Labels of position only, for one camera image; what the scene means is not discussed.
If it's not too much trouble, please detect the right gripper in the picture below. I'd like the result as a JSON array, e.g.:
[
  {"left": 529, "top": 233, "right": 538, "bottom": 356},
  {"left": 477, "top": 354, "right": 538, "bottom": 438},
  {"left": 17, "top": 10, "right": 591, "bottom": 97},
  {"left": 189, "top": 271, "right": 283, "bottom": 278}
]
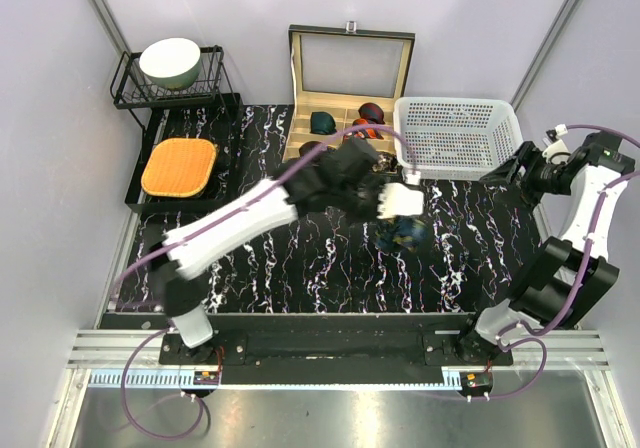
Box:
[{"left": 479, "top": 141, "right": 571, "bottom": 212}]

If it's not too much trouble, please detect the blue patterned necktie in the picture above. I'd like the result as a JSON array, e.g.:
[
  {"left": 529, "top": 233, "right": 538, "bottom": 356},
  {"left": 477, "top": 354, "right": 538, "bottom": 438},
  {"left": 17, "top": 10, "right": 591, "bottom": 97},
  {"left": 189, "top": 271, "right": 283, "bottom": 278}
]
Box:
[{"left": 374, "top": 216, "right": 428, "bottom": 253}]

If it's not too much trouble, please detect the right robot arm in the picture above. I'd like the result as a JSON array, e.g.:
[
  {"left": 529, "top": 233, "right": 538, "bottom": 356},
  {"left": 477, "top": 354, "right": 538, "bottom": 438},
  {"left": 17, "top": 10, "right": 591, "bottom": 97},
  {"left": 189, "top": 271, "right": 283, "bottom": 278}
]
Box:
[{"left": 453, "top": 124, "right": 639, "bottom": 365}]

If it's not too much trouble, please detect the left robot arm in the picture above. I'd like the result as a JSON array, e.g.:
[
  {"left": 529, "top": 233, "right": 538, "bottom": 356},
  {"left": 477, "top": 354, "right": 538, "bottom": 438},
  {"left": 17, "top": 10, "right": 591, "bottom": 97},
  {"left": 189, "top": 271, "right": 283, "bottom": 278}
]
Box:
[{"left": 150, "top": 138, "right": 385, "bottom": 364}]

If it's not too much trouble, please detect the beige floral rolled tie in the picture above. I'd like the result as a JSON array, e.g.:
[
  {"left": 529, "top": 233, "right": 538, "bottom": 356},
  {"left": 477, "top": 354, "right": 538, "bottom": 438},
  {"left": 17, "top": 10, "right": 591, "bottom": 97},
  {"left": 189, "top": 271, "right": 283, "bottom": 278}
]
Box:
[{"left": 372, "top": 151, "right": 398, "bottom": 174}]

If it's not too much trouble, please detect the orange striped rolled tie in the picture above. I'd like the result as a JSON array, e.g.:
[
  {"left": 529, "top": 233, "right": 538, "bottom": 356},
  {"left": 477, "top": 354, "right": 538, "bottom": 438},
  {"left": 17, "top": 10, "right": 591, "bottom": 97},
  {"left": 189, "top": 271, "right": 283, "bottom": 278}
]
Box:
[{"left": 352, "top": 118, "right": 384, "bottom": 140}]

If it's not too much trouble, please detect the dark red rolled tie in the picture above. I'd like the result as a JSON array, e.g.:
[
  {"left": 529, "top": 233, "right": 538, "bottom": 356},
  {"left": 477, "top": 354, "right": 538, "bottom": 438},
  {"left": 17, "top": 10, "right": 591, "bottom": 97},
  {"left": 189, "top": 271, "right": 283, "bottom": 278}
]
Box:
[{"left": 298, "top": 141, "right": 326, "bottom": 163}]

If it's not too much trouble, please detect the white plastic basket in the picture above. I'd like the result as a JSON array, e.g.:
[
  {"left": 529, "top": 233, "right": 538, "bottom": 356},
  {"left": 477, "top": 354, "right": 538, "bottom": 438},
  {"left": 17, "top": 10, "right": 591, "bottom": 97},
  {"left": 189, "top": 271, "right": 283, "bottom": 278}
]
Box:
[{"left": 393, "top": 97, "right": 523, "bottom": 181}]

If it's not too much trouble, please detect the dark green rolled tie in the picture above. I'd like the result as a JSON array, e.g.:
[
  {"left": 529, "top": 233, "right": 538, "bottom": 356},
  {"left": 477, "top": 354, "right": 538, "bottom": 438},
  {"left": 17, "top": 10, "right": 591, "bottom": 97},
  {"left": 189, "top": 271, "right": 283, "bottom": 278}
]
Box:
[{"left": 310, "top": 111, "right": 336, "bottom": 136}]

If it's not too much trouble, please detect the maroon striped rolled tie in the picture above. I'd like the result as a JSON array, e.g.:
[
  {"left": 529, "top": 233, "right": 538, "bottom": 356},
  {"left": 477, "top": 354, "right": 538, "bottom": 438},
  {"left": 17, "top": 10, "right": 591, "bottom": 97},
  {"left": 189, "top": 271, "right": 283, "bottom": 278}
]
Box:
[{"left": 358, "top": 102, "right": 385, "bottom": 125}]

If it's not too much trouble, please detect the black tie storage box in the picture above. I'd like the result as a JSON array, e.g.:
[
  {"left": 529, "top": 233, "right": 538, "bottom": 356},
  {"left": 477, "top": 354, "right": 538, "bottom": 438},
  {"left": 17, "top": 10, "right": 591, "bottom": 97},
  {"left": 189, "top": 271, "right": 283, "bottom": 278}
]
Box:
[{"left": 282, "top": 22, "right": 415, "bottom": 161}]

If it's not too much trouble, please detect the black tray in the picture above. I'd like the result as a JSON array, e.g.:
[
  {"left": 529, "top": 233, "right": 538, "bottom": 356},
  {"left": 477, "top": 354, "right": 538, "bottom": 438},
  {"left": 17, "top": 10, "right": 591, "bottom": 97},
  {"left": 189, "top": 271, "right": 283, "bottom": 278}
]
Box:
[{"left": 125, "top": 93, "right": 243, "bottom": 214}]

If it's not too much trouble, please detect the white green bowl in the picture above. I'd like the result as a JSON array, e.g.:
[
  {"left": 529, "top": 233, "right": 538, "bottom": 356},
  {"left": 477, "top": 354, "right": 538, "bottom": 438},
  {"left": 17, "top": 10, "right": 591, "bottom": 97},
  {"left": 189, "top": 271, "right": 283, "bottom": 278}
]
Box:
[{"left": 139, "top": 38, "right": 201, "bottom": 91}]

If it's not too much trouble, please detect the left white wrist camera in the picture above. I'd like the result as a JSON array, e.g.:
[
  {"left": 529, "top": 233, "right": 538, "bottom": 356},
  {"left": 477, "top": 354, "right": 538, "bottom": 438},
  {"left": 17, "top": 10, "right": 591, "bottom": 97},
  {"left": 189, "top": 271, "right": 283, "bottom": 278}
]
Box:
[{"left": 377, "top": 173, "right": 424, "bottom": 219}]

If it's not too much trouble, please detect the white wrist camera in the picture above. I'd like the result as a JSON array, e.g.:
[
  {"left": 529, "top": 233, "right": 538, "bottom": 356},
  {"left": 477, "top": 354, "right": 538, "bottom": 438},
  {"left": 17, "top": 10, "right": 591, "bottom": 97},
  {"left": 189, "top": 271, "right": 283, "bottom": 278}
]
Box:
[
  {"left": 377, "top": 173, "right": 424, "bottom": 219},
  {"left": 542, "top": 124, "right": 571, "bottom": 164}
]

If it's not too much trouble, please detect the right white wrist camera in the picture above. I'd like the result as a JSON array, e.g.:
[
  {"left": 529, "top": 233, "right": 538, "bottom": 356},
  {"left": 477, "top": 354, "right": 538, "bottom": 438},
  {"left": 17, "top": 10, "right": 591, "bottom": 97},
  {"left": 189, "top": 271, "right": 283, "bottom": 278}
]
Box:
[{"left": 542, "top": 124, "right": 571, "bottom": 164}]

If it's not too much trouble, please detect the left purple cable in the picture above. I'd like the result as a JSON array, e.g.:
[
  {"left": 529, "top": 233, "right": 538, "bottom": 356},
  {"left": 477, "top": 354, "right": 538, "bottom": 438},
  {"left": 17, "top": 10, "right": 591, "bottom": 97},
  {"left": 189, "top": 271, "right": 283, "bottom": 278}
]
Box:
[{"left": 112, "top": 123, "right": 422, "bottom": 442}]

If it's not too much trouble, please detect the purple cable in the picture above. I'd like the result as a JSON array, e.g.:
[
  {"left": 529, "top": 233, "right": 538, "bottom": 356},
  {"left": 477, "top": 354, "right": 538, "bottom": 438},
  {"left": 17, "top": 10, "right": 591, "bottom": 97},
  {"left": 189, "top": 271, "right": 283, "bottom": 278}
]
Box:
[
  {"left": 112, "top": 123, "right": 422, "bottom": 442},
  {"left": 419, "top": 123, "right": 640, "bottom": 402}
]

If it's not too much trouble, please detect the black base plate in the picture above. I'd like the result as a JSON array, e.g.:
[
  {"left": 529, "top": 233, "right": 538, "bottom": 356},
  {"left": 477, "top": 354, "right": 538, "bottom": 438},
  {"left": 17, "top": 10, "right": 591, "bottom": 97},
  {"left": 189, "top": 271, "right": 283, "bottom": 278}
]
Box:
[{"left": 159, "top": 313, "right": 513, "bottom": 387}]

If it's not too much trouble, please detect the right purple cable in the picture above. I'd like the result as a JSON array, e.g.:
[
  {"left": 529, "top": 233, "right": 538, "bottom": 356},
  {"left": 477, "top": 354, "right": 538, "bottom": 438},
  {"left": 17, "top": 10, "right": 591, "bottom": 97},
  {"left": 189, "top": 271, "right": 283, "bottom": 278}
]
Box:
[{"left": 419, "top": 123, "right": 640, "bottom": 402}]

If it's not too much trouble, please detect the black wire dish rack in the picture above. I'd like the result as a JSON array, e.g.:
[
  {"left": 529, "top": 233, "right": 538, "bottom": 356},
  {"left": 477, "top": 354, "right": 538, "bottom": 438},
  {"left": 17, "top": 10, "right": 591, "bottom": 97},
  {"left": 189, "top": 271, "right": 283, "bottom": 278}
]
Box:
[{"left": 109, "top": 45, "right": 231, "bottom": 110}]

